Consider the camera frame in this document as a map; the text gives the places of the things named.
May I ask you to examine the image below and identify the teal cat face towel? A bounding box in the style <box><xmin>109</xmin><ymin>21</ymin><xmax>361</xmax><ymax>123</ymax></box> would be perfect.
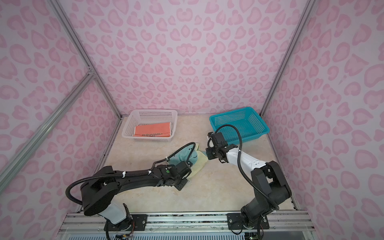
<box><xmin>167</xmin><ymin>143</ymin><xmax>208</xmax><ymax>179</ymax></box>

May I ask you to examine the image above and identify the red brown towel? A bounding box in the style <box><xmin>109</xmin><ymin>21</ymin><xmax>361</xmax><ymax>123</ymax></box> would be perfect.
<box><xmin>133</xmin><ymin>122</ymin><xmax>172</xmax><ymax>138</ymax></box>

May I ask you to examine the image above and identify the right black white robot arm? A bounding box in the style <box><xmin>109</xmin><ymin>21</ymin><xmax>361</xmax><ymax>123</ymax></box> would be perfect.
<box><xmin>206</xmin><ymin>132</ymin><xmax>292</xmax><ymax>230</ymax></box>

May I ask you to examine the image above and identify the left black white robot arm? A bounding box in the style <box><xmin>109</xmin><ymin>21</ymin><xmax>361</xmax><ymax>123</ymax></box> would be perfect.
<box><xmin>81</xmin><ymin>162</ymin><xmax>192</xmax><ymax>231</ymax></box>

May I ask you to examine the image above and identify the teal plastic basket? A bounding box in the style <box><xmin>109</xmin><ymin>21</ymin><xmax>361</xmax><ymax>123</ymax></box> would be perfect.
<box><xmin>209</xmin><ymin>107</ymin><xmax>270</xmax><ymax>143</ymax></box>

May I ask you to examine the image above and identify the white plastic basket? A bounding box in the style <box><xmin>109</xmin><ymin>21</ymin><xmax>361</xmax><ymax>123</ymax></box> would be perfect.
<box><xmin>122</xmin><ymin>109</ymin><xmax>178</xmax><ymax>142</ymax></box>

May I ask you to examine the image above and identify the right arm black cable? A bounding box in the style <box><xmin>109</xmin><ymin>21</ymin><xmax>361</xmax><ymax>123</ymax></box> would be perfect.
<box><xmin>209</xmin><ymin>124</ymin><xmax>280</xmax><ymax>211</ymax></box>

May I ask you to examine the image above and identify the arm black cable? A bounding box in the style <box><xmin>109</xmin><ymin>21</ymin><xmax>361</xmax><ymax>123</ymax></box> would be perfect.
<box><xmin>209</xmin><ymin>124</ymin><xmax>280</xmax><ymax>211</ymax></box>
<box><xmin>65</xmin><ymin>142</ymin><xmax>197</xmax><ymax>206</ymax></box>

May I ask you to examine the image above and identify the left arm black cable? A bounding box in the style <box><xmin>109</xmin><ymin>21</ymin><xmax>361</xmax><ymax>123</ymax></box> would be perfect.
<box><xmin>65</xmin><ymin>142</ymin><xmax>197</xmax><ymax>206</ymax></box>

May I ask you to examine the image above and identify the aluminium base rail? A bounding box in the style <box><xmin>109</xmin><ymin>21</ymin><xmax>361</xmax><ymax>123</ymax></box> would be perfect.
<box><xmin>56</xmin><ymin>210</ymin><xmax>318</xmax><ymax>240</ymax></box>

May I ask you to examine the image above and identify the aluminium frame diagonal bar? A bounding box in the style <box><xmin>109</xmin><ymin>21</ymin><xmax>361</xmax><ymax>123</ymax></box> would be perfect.
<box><xmin>1</xmin><ymin>72</ymin><xmax>95</xmax><ymax>193</ymax></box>

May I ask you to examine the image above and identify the right aluminium corner post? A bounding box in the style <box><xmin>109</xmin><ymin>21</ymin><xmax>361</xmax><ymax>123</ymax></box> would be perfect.
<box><xmin>260</xmin><ymin>0</ymin><xmax>318</xmax><ymax>118</ymax></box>

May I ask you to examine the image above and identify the aluminium corner post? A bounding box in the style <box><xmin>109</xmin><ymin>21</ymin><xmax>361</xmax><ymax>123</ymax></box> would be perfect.
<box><xmin>47</xmin><ymin>0</ymin><xmax>123</xmax><ymax>120</ymax></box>
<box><xmin>260</xmin><ymin>0</ymin><xmax>318</xmax><ymax>118</ymax></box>

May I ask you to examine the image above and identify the left aluminium corner post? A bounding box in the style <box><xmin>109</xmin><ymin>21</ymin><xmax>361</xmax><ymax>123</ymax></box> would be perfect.
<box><xmin>47</xmin><ymin>0</ymin><xmax>123</xmax><ymax>120</ymax></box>

